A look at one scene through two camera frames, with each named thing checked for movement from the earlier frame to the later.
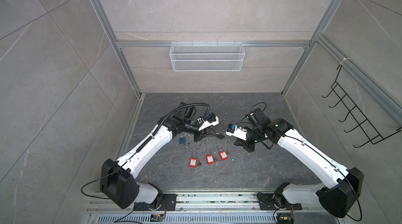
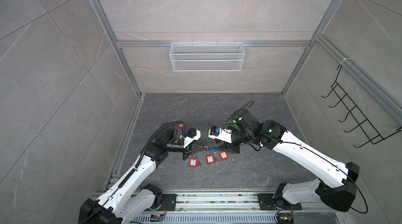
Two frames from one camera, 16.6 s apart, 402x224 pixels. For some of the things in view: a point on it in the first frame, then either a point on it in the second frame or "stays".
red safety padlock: x=193 y=160 stays
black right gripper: x=243 y=143 → x=229 y=146
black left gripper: x=203 y=133 → x=196 y=148
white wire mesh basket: x=207 y=57 stays
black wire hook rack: x=363 y=124 stays
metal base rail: x=221 y=207 stays
